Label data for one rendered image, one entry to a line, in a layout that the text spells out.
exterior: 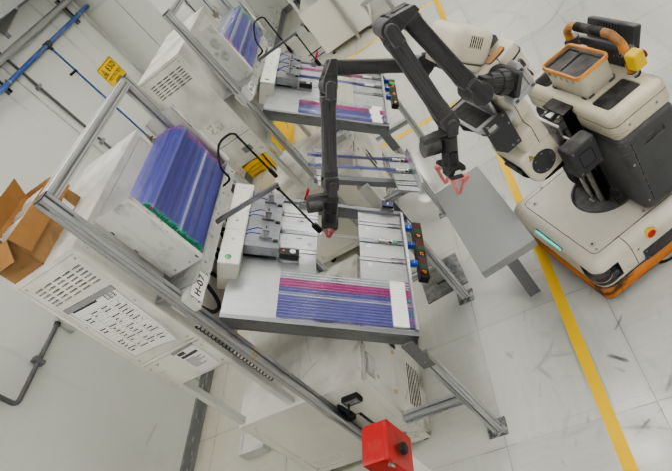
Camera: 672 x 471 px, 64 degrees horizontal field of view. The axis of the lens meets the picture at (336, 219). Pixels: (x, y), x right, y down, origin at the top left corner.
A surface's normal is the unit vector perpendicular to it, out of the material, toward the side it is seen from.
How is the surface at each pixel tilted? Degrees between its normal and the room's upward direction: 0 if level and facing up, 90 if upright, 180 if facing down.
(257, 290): 44
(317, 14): 90
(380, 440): 0
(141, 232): 90
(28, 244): 80
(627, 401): 0
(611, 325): 0
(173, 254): 90
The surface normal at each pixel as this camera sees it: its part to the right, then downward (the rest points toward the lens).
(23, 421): 0.81, -0.46
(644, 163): 0.29, 0.44
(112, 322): -0.02, 0.65
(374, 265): 0.14, -0.76
